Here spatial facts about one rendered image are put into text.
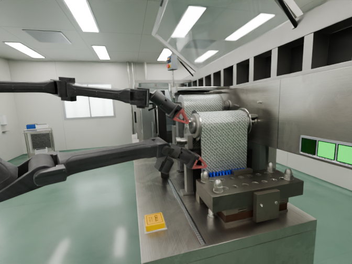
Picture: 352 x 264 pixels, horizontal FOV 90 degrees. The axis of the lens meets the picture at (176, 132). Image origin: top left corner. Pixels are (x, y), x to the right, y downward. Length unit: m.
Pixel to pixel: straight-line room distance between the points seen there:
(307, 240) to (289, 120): 0.46
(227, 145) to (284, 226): 0.37
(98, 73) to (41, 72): 1.58
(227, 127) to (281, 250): 0.50
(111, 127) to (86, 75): 1.77
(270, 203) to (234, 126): 0.34
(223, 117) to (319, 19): 0.46
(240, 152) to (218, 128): 0.17
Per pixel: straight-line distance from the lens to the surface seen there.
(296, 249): 0.92
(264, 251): 0.82
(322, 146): 0.77
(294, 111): 0.83
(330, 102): 0.75
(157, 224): 0.73
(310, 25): 0.85
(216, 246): 0.69
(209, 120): 0.81
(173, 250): 0.67
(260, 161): 1.01
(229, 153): 0.88
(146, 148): 0.65
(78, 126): 6.52
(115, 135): 6.38
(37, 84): 1.03
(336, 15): 0.80
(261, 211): 0.78
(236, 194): 0.71
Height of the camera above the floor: 1.35
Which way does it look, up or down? 9 degrees down
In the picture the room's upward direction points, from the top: 2 degrees counter-clockwise
